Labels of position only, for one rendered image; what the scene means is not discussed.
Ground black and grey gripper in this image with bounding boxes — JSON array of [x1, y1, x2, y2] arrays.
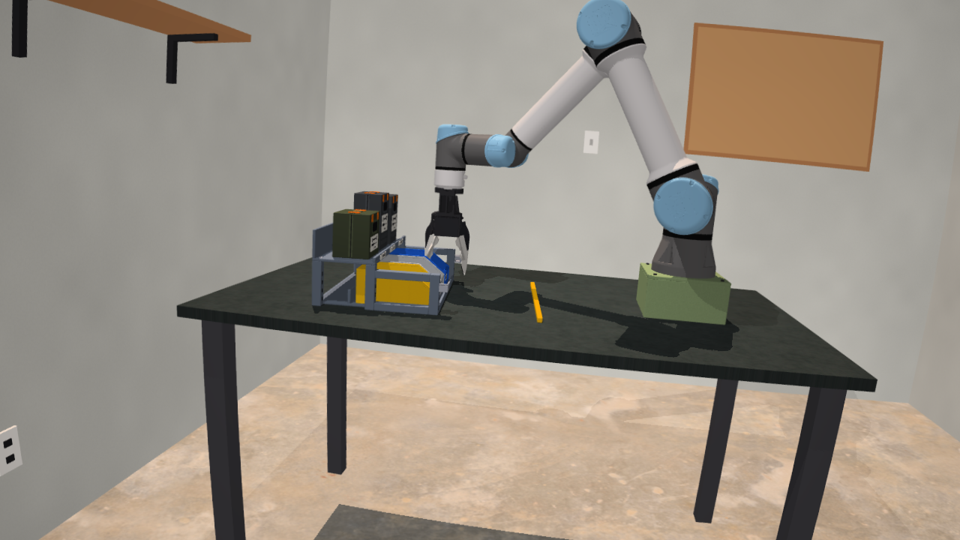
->
[[424, 187, 470, 275]]

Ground dark grey tool case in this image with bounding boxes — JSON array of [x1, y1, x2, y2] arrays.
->
[[388, 194, 398, 245], [354, 191, 389, 251]]

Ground blue bin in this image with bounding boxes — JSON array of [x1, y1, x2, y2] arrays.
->
[[390, 248, 449, 284]]

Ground grey metal shelf rack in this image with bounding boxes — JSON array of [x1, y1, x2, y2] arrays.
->
[[312, 223, 462, 315]]

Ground olive green storage case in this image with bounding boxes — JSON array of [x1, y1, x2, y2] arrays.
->
[[332, 209, 380, 260]]

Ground yellow open bin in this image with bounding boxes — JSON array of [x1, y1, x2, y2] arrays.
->
[[355, 262, 430, 305]]

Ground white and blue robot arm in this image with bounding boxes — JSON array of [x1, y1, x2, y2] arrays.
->
[[434, 0, 719, 279]]

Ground yellow vertical bar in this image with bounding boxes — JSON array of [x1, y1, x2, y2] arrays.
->
[[530, 282, 542, 323]]

